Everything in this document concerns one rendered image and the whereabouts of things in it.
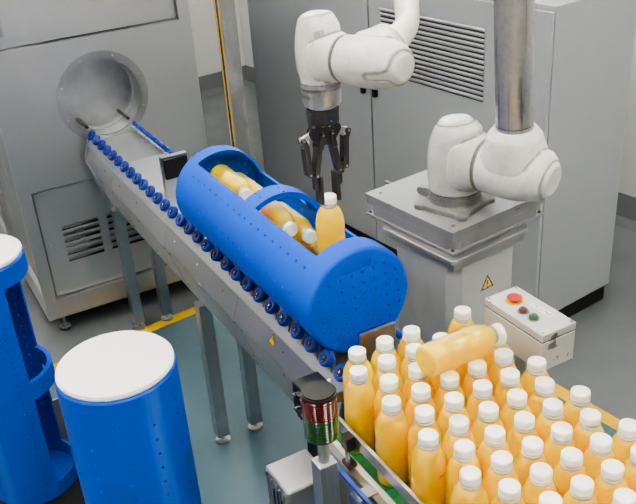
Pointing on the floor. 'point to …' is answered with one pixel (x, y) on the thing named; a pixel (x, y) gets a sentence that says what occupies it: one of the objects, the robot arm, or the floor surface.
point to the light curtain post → (232, 74)
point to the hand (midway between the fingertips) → (327, 187)
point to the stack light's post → (325, 481)
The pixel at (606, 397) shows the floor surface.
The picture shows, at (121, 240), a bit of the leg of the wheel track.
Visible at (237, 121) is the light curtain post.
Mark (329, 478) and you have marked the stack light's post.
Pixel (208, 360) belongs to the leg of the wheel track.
